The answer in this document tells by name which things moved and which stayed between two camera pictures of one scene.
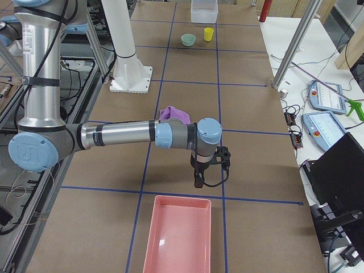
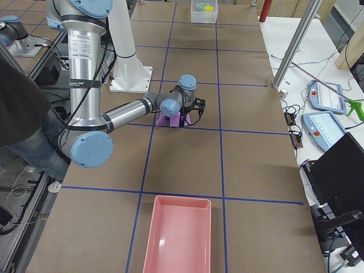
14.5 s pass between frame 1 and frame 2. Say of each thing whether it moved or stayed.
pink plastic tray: stayed
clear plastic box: stayed
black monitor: stayed
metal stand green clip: stayed
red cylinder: stayed
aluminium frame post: stayed
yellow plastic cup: moved
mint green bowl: moved
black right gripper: moved
